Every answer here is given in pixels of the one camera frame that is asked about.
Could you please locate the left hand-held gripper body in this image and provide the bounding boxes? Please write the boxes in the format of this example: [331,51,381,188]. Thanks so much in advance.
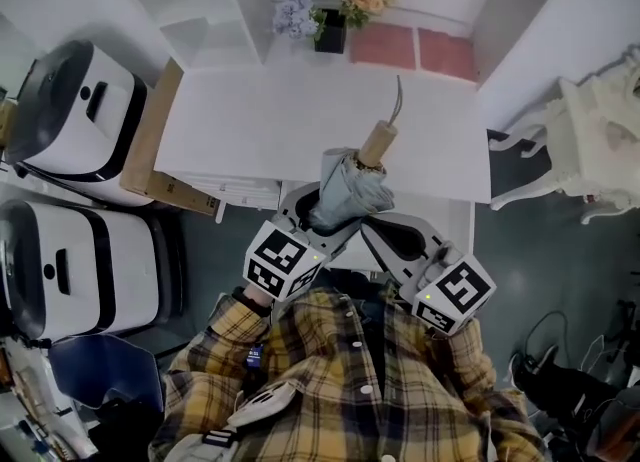
[242,213,330,304]

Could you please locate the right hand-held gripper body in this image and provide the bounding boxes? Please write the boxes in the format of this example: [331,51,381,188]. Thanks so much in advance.
[398,241,498,337]

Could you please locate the light blue umbrella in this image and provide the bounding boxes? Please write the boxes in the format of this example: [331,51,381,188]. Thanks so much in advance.
[304,74,405,232]

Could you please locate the person's right forearm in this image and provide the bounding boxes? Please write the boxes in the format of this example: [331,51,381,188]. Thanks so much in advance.
[424,317,499,401]

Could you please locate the person's left forearm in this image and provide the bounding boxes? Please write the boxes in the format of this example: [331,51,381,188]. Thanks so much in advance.
[207,284,301,376]

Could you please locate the white desk with drawer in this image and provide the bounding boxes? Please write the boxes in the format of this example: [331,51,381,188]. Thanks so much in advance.
[151,66,495,205]

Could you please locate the yellow plaid shirt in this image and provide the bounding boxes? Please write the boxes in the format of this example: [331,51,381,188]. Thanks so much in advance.
[148,284,547,462]

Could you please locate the white chest-mounted device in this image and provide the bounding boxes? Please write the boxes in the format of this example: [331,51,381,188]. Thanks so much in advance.
[225,380,299,429]

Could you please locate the flat cardboard box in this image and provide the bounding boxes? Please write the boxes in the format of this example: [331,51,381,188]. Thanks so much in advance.
[118,56,222,217]

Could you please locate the pink panel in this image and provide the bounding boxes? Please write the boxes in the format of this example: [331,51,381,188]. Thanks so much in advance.
[416,26,480,84]
[348,21,417,72]

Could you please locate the black flower pot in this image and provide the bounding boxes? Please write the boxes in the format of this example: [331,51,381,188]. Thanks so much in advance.
[313,7,348,55]

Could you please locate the pale blue flowers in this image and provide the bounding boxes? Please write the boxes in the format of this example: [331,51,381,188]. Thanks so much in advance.
[271,0,327,42]

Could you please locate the white ornate chair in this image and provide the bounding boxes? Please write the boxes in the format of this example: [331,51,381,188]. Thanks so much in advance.
[486,43,640,227]

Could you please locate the blue chair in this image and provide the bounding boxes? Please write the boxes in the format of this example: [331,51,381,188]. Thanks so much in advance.
[48,333,167,412]

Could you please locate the white and black machine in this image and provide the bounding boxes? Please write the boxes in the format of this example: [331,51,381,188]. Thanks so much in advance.
[3,38,150,207]
[0,198,186,344]

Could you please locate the white shelf unit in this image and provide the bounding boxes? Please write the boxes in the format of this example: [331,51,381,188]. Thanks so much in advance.
[110,0,269,72]

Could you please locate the white strap with black stripes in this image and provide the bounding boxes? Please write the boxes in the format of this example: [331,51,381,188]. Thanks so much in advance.
[202,428,239,449]

